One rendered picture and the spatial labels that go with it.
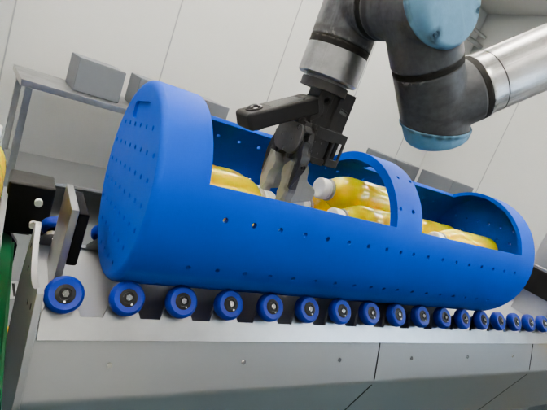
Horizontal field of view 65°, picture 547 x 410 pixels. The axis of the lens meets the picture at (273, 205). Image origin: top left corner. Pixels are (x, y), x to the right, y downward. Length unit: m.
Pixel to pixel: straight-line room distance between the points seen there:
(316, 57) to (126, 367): 0.49
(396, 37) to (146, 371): 0.53
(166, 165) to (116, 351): 0.26
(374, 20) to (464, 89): 0.14
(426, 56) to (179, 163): 0.32
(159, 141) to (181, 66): 3.63
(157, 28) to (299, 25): 1.48
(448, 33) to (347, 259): 0.34
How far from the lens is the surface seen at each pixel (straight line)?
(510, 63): 0.65
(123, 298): 0.59
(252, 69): 4.46
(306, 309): 0.73
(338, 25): 0.63
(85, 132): 4.02
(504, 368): 1.29
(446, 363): 1.07
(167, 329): 0.63
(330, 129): 0.66
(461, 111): 0.61
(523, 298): 1.58
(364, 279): 0.73
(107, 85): 3.20
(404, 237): 0.74
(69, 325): 0.59
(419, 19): 0.53
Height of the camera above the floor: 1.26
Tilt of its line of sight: 12 degrees down
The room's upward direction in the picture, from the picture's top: 20 degrees clockwise
